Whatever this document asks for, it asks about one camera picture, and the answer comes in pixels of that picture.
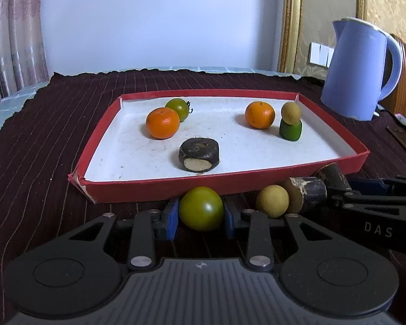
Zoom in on dark sugarcane piece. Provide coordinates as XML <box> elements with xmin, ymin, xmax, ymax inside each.
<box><xmin>314</xmin><ymin>162</ymin><xmax>352</xmax><ymax>191</ymax></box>
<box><xmin>282</xmin><ymin>177</ymin><xmax>327</xmax><ymax>214</ymax></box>

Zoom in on green tomato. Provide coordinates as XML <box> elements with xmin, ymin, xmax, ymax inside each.
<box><xmin>179</xmin><ymin>186</ymin><xmax>224</xmax><ymax>230</ymax></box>
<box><xmin>165</xmin><ymin>98</ymin><xmax>193</xmax><ymax>122</ymax></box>

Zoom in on yellow longan fruit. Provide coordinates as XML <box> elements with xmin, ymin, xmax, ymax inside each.
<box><xmin>256</xmin><ymin>185</ymin><xmax>290</xmax><ymax>218</ymax></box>
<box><xmin>281</xmin><ymin>101</ymin><xmax>301</xmax><ymax>125</ymax></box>

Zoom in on short dark sugarcane slice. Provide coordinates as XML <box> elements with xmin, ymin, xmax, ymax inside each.
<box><xmin>178</xmin><ymin>137</ymin><xmax>220</xmax><ymax>173</ymax></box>

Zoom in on orange mandarin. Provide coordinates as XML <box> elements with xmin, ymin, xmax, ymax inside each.
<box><xmin>245</xmin><ymin>101</ymin><xmax>276</xmax><ymax>130</ymax></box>
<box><xmin>146</xmin><ymin>107</ymin><xmax>180</xmax><ymax>139</ymax></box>

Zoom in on red shallow box tray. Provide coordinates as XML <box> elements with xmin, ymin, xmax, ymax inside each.
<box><xmin>69</xmin><ymin>89</ymin><xmax>370</xmax><ymax>203</ymax></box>

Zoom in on blue electric kettle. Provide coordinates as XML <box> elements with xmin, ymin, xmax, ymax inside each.
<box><xmin>320</xmin><ymin>18</ymin><xmax>403</xmax><ymax>121</ymax></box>

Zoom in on dark striped table cloth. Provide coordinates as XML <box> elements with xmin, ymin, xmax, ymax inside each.
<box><xmin>0</xmin><ymin>69</ymin><xmax>406</xmax><ymax>322</ymax></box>

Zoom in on pink patterned curtain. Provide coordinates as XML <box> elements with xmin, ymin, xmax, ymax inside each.
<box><xmin>0</xmin><ymin>0</ymin><xmax>49</xmax><ymax>102</ymax></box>

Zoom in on white wall switch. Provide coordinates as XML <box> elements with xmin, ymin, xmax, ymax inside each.
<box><xmin>309</xmin><ymin>42</ymin><xmax>334</xmax><ymax>67</ymax></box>

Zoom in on gold picture frame moulding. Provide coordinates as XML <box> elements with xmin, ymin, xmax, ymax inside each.
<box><xmin>278</xmin><ymin>0</ymin><xmax>302</xmax><ymax>73</ymax></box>

